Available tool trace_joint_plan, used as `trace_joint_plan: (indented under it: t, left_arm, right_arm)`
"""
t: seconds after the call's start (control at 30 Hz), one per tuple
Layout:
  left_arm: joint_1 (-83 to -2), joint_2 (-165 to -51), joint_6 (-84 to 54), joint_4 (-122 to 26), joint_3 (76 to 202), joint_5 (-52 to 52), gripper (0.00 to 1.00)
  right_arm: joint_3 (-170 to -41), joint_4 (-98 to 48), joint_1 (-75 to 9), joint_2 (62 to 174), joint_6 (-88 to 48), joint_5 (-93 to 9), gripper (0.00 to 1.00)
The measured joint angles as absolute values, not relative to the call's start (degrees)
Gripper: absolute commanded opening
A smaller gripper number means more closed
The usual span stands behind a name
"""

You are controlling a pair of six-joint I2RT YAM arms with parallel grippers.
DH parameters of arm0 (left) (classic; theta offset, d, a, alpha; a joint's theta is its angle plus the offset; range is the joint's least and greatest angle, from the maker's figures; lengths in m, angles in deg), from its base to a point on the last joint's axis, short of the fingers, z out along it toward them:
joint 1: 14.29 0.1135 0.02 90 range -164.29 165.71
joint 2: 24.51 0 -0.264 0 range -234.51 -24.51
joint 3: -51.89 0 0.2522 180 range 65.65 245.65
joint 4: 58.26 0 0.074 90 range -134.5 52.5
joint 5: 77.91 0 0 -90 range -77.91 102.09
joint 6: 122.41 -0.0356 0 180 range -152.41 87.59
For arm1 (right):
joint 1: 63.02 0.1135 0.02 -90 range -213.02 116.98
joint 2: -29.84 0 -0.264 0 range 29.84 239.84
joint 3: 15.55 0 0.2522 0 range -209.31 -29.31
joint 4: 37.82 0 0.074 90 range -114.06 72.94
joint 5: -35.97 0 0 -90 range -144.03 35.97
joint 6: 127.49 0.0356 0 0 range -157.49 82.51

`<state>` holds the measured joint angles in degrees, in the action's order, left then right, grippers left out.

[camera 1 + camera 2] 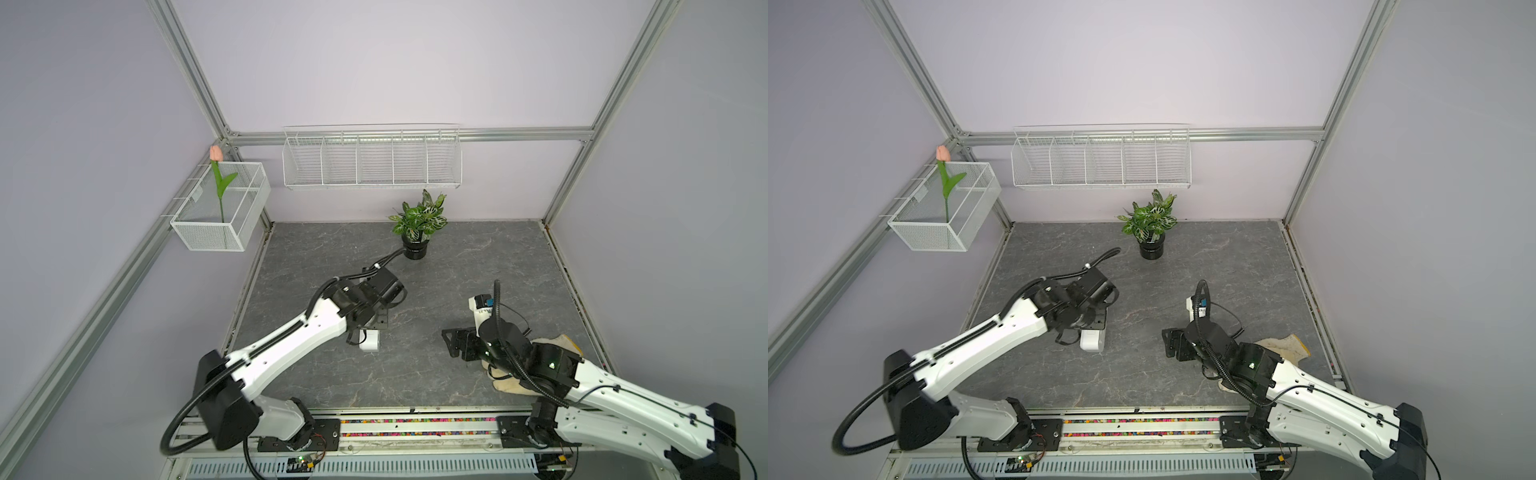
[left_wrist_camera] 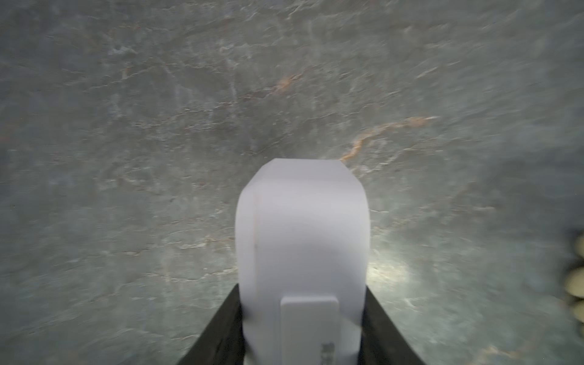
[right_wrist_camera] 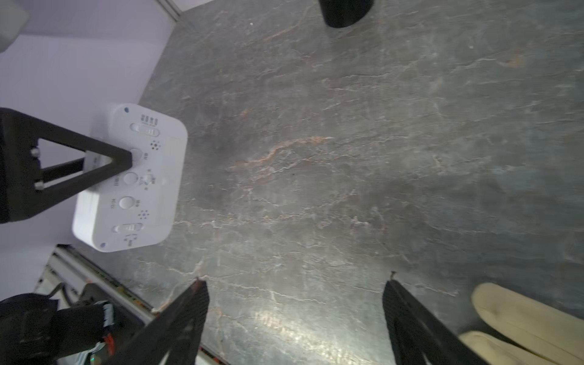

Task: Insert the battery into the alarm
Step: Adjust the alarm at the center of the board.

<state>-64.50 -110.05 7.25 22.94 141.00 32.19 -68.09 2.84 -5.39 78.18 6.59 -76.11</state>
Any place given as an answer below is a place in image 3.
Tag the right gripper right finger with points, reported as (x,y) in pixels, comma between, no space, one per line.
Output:
(417,336)

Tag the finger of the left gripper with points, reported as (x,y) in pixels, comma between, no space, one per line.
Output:
(27,189)

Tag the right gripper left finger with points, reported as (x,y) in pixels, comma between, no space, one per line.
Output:
(174,336)

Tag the white alarm device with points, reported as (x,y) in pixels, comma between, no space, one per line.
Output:
(136,207)

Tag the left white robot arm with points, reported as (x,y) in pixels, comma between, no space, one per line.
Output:
(33,328)

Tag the beige work glove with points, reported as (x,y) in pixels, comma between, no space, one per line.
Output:
(540,334)

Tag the potted green plant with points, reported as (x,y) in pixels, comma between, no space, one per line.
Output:
(344,13)

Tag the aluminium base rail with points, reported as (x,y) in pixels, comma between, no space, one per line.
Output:
(73,280)

